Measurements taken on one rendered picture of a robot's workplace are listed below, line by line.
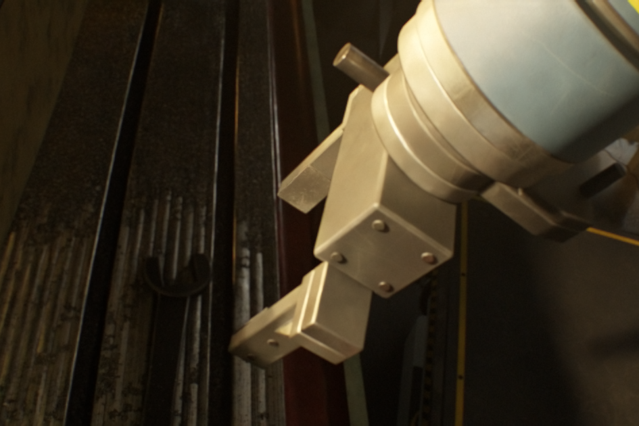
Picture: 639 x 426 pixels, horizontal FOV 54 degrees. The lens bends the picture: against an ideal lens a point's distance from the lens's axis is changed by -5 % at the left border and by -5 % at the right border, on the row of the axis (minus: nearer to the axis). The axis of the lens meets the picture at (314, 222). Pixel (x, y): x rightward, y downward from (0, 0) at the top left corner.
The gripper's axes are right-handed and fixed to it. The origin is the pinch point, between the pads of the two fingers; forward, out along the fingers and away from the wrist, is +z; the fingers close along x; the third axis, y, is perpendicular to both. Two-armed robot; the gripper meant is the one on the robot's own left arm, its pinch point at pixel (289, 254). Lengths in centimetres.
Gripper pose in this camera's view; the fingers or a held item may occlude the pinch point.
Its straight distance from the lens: 43.0
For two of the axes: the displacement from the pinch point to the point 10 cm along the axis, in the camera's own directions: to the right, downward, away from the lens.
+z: -5.7, 4.8, 6.7
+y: -8.0, -5.1, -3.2
